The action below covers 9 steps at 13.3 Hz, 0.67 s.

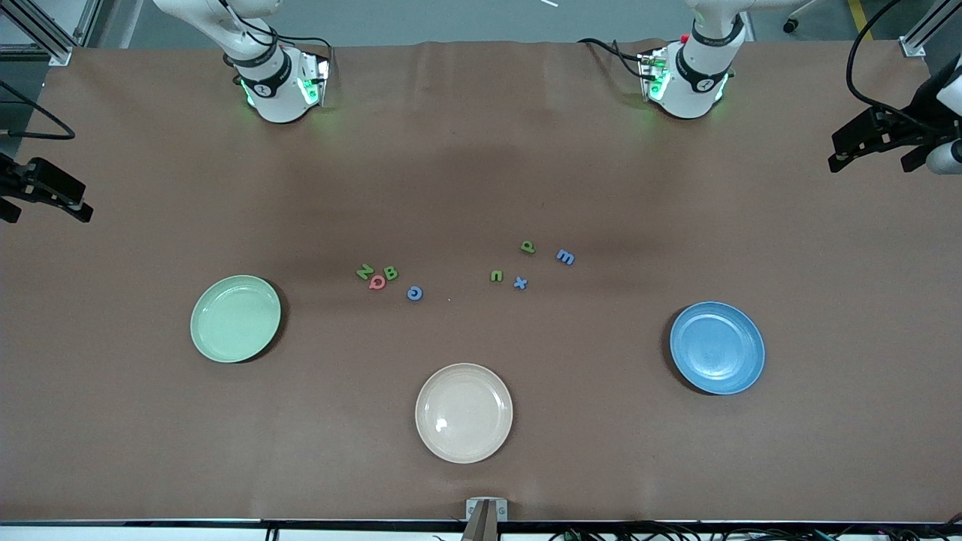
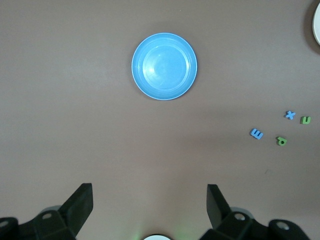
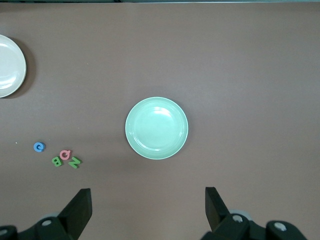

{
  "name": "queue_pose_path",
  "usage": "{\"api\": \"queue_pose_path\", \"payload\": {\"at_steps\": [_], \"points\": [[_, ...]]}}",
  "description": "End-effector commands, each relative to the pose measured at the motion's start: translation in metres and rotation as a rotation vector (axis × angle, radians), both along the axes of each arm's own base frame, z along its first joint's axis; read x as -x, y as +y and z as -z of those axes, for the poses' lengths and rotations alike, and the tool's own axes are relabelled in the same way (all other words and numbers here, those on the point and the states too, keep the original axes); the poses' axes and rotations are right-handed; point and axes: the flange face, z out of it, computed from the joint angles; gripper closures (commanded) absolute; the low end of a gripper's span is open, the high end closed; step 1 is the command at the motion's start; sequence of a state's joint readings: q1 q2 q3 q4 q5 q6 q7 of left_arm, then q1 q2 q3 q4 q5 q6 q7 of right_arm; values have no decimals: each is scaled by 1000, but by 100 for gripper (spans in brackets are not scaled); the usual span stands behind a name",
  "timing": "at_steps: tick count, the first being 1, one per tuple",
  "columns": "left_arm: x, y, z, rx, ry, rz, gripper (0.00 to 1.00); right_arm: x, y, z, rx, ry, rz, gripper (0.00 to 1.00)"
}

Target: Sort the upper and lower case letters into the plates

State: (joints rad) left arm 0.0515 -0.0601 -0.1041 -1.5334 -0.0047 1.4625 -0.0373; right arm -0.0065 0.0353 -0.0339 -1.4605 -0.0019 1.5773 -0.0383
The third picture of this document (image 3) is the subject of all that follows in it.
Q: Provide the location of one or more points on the beige round plate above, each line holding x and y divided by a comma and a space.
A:
10, 66

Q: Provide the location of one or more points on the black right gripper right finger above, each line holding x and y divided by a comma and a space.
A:
215, 212

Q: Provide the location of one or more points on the green foam letter B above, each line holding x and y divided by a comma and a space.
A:
56, 162

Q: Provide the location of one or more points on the blue foam letter e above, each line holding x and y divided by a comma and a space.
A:
35, 147

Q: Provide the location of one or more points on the pink foam letter Q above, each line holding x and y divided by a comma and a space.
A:
63, 155

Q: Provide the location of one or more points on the light green round plate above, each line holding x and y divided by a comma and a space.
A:
156, 128

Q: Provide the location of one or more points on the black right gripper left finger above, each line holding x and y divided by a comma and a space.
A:
77, 212

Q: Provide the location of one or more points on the green foam letter N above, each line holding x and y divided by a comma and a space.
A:
74, 162

